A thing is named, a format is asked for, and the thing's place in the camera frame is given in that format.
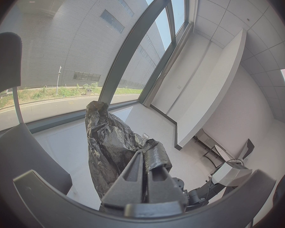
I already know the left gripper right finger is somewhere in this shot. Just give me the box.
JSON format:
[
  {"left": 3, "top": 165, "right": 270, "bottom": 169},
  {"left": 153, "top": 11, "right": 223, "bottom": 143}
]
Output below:
[{"left": 146, "top": 167, "right": 189, "bottom": 206}]

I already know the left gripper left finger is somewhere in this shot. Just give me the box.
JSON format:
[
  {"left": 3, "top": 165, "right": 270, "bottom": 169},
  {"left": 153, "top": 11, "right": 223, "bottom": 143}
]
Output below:
[{"left": 102, "top": 150, "right": 145, "bottom": 209}]

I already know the black plastic bag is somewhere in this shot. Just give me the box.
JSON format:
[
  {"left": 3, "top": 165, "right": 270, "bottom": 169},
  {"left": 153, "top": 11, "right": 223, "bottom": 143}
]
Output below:
[{"left": 85, "top": 101, "right": 172, "bottom": 200}]

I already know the grey chair with white legs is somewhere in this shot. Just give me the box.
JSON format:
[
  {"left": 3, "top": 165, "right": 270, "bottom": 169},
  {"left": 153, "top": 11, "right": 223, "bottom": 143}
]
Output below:
[{"left": 0, "top": 32, "right": 73, "bottom": 199}]

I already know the window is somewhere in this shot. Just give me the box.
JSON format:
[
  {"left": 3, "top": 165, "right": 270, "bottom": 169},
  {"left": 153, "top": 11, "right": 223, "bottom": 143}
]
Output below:
[{"left": 0, "top": 0, "right": 196, "bottom": 135}]

